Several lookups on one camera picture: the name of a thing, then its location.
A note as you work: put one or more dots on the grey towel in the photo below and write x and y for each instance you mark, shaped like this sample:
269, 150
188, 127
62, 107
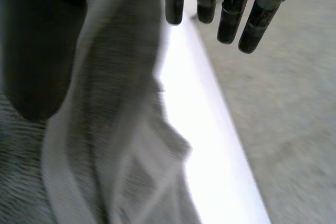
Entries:
113, 129

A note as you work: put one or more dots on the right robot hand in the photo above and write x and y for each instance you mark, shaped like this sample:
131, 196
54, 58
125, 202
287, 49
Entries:
36, 51

